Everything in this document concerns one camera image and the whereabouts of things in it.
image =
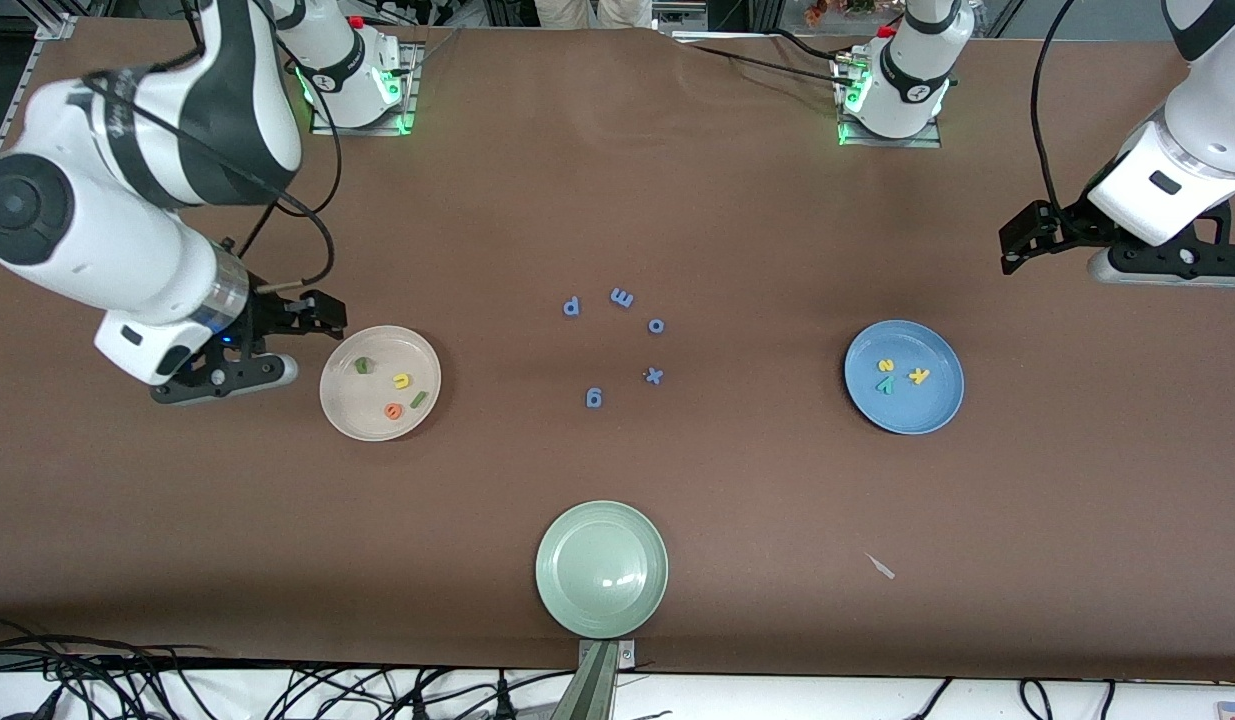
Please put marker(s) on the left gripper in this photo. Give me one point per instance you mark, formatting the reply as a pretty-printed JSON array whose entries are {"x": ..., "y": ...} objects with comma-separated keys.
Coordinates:
[{"x": 1069, "y": 221}]

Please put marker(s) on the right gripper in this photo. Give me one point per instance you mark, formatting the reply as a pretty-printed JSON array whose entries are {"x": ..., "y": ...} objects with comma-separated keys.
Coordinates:
[{"x": 268, "y": 314}]

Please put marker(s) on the beige plate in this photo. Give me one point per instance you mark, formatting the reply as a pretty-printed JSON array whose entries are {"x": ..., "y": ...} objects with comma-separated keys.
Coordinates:
[{"x": 362, "y": 400}]

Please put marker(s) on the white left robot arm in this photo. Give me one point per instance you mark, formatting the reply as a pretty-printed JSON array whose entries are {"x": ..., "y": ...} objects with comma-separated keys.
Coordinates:
[{"x": 912, "y": 70}]

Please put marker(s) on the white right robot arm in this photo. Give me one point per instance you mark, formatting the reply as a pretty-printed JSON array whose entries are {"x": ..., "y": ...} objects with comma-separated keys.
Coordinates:
[{"x": 77, "y": 230}]

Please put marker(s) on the blue plate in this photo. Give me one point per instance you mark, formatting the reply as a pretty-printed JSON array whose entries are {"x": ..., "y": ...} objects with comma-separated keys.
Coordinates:
[{"x": 927, "y": 410}]

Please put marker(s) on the brown table cover mat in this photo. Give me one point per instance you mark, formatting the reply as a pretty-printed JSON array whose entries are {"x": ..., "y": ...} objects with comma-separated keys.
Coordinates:
[{"x": 227, "y": 520}]

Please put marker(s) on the blue letter p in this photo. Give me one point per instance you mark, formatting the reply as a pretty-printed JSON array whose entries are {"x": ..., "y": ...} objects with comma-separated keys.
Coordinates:
[{"x": 571, "y": 306}]

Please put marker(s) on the blue letter m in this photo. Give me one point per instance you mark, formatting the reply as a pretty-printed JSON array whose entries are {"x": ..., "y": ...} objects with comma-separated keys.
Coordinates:
[{"x": 622, "y": 297}]

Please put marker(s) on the blue letter x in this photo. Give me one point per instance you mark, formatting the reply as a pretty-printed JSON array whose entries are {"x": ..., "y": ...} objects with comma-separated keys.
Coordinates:
[{"x": 654, "y": 375}]

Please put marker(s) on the small white paper scrap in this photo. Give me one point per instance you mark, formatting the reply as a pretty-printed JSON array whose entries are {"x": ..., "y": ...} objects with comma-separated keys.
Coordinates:
[{"x": 882, "y": 568}]

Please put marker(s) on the green plate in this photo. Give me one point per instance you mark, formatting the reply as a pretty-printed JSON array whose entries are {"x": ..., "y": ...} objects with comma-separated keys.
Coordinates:
[{"x": 602, "y": 570}]

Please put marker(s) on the person in beige trousers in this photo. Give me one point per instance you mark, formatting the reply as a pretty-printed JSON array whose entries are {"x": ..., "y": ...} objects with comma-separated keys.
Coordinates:
[{"x": 567, "y": 10}]

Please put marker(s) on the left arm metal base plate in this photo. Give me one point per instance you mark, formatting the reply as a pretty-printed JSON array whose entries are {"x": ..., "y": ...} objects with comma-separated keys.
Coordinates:
[{"x": 877, "y": 142}]

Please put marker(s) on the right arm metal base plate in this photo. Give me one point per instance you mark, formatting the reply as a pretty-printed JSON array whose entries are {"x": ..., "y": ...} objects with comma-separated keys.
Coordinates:
[{"x": 409, "y": 95}]

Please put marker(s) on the aluminium frame profile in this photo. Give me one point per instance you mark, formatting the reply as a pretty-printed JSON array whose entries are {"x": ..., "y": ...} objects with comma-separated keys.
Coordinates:
[{"x": 57, "y": 25}]

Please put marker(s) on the small metal bracket plate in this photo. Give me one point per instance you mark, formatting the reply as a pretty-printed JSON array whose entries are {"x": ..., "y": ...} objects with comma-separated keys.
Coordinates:
[{"x": 627, "y": 655}]

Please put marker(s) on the grey camera mount pole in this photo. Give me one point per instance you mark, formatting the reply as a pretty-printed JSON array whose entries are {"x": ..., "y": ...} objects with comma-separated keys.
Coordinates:
[{"x": 592, "y": 690}]

